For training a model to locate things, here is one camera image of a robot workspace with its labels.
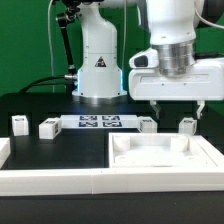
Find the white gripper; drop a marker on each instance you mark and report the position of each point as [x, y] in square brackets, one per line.
[204, 81]

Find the white square table top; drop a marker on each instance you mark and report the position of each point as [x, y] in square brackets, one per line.
[156, 150]

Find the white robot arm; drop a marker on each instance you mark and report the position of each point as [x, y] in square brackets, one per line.
[167, 71]

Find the white right fence bar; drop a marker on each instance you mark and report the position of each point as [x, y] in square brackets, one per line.
[216, 156]

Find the white fence bar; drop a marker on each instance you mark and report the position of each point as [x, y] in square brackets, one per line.
[5, 150]
[102, 181]
[216, 156]

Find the white front fence bar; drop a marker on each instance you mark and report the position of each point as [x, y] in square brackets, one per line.
[102, 181]

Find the white left fence bar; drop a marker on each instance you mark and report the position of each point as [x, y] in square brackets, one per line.
[5, 150]

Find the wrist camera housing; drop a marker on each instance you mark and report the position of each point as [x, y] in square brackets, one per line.
[145, 59]

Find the white marker base plate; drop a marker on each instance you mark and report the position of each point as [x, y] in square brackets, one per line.
[98, 121]

